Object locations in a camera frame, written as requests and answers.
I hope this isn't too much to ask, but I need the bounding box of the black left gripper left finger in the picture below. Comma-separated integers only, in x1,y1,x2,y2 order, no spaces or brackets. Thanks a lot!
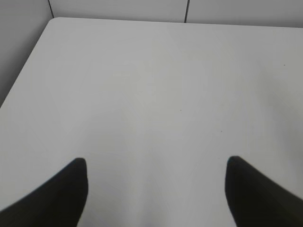
0,158,88,227

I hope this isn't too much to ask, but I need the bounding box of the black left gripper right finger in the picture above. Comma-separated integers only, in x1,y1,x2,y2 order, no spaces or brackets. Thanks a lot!
224,156,303,227

